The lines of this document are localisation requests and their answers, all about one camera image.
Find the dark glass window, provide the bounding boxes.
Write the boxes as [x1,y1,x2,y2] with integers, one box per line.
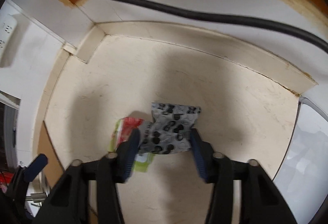
[0,105,19,170]

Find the red and green snack wrapper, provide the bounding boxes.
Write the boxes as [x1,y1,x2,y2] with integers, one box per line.
[109,117,155,173]

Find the thick black cable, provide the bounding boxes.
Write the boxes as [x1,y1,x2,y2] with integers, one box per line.
[37,0,328,54]

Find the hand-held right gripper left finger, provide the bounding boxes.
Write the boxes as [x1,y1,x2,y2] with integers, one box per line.
[33,129,141,224]

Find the white wall holder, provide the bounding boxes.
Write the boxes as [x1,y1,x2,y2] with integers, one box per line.
[0,90,21,112]

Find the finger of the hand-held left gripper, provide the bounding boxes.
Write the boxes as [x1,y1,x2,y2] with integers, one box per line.
[8,153,49,197]

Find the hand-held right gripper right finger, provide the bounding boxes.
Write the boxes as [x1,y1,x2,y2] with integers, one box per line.
[189,129,298,224]

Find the brown cardboard sheet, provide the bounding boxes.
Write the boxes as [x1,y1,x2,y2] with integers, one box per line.
[37,121,66,189]

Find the white power strip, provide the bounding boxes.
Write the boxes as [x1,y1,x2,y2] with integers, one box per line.
[0,14,18,68]

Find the black and white patterned wrapper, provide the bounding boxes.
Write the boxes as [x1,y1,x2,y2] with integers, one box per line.
[138,102,202,155]

